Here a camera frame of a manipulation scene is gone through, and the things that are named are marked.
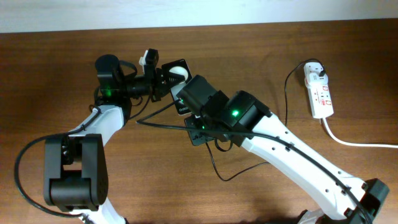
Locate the black Samsung Galaxy phone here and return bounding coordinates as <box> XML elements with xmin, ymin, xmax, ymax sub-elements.
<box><xmin>161</xmin><ymin>58</ymin><xmax>192</xmax><ymax>116</ymax></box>

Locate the black USB charging cable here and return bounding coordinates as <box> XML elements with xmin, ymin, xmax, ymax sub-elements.
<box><xmin>205</xmin><ymin>57</ymin><xmax>327</xmax><ymax>182</ymax></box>

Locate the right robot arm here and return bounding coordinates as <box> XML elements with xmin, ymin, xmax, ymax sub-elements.
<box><xmin>177</xmin><ymin>75</ymin><xmax>389</xmax><ymax>223</ymax></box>

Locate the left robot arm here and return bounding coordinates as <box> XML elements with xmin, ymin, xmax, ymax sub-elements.
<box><xmin>44</xmin><ymin>49</ymin><xmax>192</xmax><ymax>223</ymax></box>

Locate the white USB charger adapter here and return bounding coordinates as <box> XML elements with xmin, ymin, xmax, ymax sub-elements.
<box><xmin>303</xmin><ymin>62</ymin><xmax>328</xmax><ymax>88</ymax></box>

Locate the white power strip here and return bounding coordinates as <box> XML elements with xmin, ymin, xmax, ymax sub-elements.
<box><xmin>303</xmin><ymin>62</ymin><xmax>335</xmax><ymax>119</ymax></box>

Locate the white power strip cord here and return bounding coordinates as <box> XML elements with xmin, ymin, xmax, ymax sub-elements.
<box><xmin>320</xmin><ymin>117</ymin><xmax>398</xmax><ymax>149</ymax></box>

